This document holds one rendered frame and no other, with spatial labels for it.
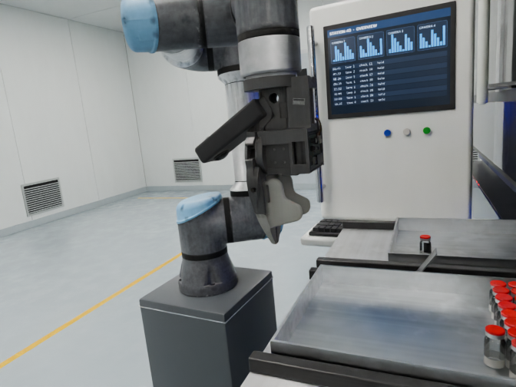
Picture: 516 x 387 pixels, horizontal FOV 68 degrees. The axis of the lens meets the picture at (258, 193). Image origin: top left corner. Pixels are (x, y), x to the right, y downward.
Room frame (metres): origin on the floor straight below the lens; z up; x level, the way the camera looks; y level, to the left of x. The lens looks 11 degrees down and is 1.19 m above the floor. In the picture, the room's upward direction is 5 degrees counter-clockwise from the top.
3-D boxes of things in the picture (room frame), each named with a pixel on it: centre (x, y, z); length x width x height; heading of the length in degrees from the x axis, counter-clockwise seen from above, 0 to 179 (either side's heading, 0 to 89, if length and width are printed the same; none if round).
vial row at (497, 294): (0.45, -0.31, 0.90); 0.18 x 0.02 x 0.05; 156
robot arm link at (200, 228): (0.93, 0.14, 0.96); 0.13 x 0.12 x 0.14; 96
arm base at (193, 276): (0.93, 0.15, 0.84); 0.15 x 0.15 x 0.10
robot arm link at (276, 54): (0.49, -0.03, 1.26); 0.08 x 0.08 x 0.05
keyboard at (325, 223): (1.17, -0.36, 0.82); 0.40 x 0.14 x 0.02; 63
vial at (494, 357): (0.41, -0.26, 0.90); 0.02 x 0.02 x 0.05
